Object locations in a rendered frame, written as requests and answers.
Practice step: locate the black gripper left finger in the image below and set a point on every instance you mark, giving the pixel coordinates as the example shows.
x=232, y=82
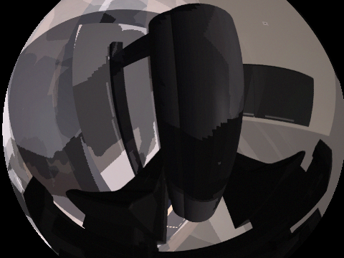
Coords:
x=142, y=203

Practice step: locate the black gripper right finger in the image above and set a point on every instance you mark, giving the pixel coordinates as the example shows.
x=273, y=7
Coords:
x=252, y=182

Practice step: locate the peach square tile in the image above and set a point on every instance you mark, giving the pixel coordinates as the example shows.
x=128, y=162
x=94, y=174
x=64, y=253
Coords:
x=169, y=207

